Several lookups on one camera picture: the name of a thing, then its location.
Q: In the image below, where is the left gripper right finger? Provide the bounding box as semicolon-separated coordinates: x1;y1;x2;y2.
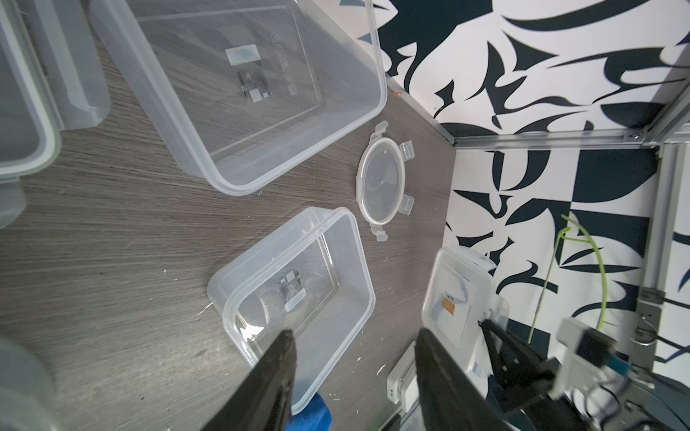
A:
415;328;510;431

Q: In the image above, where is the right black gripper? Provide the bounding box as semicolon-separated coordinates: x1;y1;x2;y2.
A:
479;320;595;430

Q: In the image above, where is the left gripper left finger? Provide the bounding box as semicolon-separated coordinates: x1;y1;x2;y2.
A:
203;330;298;430

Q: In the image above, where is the blue microfiber cloth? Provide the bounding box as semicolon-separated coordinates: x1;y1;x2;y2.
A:
285;393;332;431

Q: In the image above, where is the square clear lunch box lid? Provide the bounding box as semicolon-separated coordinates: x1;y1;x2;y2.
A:
422;246;510;377

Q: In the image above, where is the square clear lunch box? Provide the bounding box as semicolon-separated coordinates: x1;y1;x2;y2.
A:
207;207;376;414

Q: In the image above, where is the round clear lunch box lid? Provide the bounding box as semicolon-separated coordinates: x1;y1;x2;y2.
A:
356;121;415;242

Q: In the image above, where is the tall rectangular clear lunch box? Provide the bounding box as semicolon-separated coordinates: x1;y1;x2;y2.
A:
89;1;387;196

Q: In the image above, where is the clear rectangular lunch box lid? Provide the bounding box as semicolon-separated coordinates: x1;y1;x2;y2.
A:
1;1;111;182

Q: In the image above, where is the round clear lunch box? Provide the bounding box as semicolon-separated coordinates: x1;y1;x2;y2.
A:
1;338;60;430

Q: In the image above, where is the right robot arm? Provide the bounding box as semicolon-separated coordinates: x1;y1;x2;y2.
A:
480;318;675;430

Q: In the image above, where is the white flat box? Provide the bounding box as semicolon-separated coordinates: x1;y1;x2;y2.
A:
386;341;420;414

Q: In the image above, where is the green bow saw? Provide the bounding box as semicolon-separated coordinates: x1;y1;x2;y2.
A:
526;214;610;346

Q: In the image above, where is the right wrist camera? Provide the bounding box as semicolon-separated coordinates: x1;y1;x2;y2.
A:
548;318;630;400

